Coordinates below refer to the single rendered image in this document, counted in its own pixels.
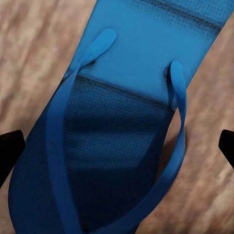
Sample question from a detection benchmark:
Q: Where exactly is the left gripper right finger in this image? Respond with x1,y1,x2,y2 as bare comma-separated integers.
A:
218,129,234,169

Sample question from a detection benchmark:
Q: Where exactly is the sandal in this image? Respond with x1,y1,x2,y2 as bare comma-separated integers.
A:
8,0,234,234

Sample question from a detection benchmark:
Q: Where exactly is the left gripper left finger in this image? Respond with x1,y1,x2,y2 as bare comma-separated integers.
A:
0,130,25,189

